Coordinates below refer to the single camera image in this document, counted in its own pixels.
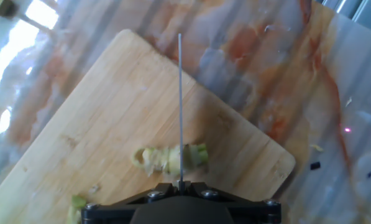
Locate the steel cleaver knife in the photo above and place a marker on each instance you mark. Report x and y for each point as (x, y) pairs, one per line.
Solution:
(180, 93)

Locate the green scallion stalk piece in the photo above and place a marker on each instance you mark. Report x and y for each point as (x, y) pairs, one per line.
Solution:
(197, 154)

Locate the wooden cutting board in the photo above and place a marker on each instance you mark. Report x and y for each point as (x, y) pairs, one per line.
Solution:
(110, 109)

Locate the orange marble patterned mat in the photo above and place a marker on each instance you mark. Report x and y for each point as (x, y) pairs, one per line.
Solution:
(266, 62)

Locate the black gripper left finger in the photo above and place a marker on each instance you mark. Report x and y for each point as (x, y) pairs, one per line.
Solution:
(110, 213)

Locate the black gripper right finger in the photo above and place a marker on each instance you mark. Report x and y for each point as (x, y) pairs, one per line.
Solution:
(253, 213)

